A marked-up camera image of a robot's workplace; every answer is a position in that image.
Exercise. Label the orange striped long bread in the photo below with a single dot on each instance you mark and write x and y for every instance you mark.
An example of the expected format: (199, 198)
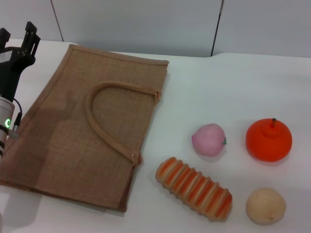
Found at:
(194, 188)

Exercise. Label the pink peach toy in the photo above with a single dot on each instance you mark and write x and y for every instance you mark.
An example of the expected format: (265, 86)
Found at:
(209, 142)

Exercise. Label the orange tangerine toy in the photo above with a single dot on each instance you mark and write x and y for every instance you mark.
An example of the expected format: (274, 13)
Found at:
(268, 140)

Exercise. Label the brown jute tote bag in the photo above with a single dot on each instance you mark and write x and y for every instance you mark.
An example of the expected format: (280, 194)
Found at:
(73, 126)

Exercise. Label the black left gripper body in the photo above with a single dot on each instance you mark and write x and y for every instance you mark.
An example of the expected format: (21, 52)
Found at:
(12, 70)

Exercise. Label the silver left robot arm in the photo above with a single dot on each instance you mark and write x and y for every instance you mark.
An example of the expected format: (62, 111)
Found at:
(6, 111)

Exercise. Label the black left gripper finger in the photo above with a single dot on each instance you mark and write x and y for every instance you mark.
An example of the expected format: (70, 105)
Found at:
(4, 37)
(31, 38)

